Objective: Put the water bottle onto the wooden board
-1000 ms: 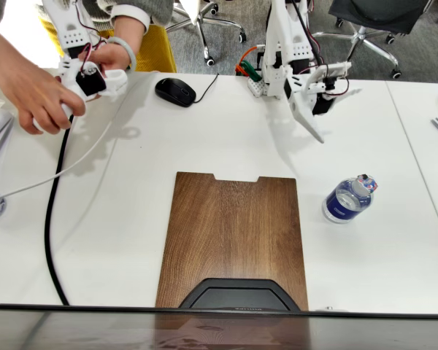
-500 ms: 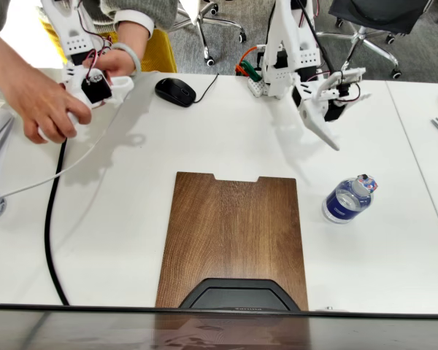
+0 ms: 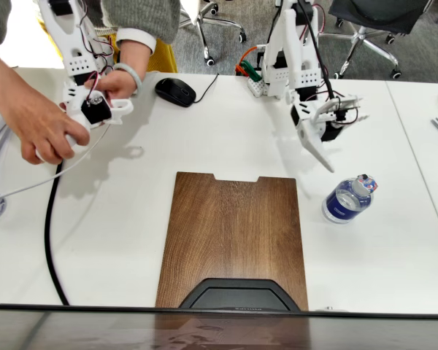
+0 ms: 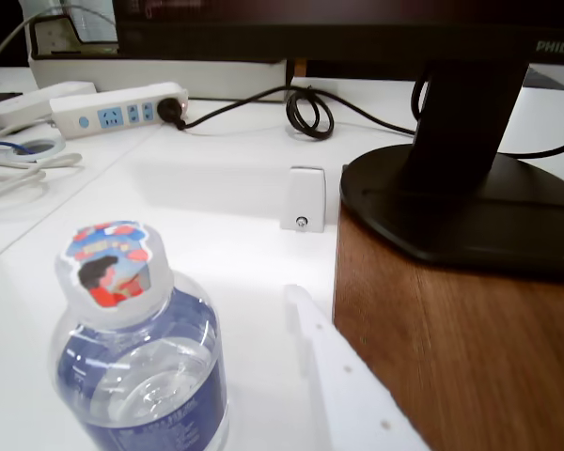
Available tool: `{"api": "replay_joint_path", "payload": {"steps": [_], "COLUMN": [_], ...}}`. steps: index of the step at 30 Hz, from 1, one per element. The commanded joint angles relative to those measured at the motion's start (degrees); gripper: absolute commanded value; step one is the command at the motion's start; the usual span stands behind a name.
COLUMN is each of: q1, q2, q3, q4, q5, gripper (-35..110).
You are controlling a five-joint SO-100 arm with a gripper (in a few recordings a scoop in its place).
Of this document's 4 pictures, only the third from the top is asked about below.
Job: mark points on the person's left forearm grey sleeve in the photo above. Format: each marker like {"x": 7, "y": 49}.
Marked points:
{"x": 138, "y": 18}

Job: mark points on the black computer monitor with stand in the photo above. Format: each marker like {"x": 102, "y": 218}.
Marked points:
{"x": 241, "y": 295}

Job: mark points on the person's right hand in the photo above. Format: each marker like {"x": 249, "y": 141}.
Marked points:
{"x": 51, "y": 135}

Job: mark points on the white office chair chrome base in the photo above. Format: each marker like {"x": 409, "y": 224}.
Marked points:
{"x": 203, "y": 36}

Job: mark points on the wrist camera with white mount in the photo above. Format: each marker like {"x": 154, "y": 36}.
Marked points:
{"x": 341, "y": 113}

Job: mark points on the brown wooden board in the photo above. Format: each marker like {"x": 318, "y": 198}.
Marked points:
{"x": 233, "y": 226}

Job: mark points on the person's left hand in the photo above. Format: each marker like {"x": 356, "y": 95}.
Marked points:
{"x": 117, "y": 85}

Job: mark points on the white follower robot arm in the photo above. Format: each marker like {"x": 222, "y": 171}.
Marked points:
{"x": 290, "y": 36}

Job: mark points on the person's right forearm grey sleeve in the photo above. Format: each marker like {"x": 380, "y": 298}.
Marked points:
{"x": 7, "y": 87}

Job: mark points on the black computer mouse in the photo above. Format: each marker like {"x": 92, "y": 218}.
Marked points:
{"x": 175, "y": 92}

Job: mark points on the black office chair chrome base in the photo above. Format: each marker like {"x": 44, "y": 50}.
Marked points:
{"x": 379, "y": 11}

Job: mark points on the green table clamp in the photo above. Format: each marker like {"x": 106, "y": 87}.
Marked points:
{"x": 249, "y": 70}

